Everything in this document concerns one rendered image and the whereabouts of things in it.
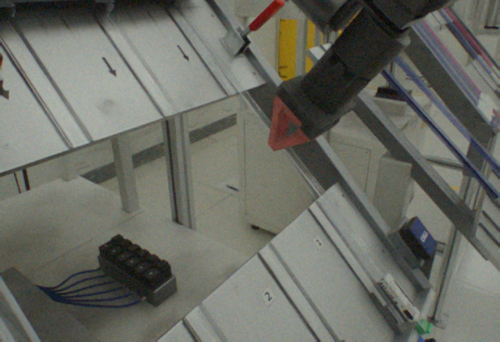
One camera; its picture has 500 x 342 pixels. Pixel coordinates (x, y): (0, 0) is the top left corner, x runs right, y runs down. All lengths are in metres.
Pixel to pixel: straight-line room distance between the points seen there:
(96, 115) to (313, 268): 0.29
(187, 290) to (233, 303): 0.34
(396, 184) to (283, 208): 0.97
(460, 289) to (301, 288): 1.41
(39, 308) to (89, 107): 0.39
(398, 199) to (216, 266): 0.38
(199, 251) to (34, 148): 0.50
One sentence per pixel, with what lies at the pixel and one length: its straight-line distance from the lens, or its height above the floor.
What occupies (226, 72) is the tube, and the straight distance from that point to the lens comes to 0.52.
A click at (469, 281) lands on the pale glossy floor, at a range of 1.87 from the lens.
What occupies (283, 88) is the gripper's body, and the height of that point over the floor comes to 1.01.
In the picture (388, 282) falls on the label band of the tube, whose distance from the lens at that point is 0.51.
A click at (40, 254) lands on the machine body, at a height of 0.62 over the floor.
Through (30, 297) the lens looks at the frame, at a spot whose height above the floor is 0.66.
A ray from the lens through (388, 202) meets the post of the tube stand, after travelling 0.81.
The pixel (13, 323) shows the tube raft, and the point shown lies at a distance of 0.32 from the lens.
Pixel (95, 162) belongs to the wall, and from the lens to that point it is 2.50.
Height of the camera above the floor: 1.12
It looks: 24 degrees down
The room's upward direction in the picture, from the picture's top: straight up
